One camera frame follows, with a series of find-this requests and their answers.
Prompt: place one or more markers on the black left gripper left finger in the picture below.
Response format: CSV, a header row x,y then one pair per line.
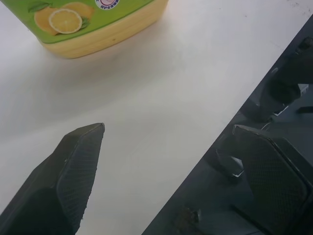
x,y
66,176

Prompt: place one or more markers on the yellow lemon detergent bottle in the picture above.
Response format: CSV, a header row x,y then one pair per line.
x,y
97,29

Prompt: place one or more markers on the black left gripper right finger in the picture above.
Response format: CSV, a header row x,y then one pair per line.
x,y
276,176

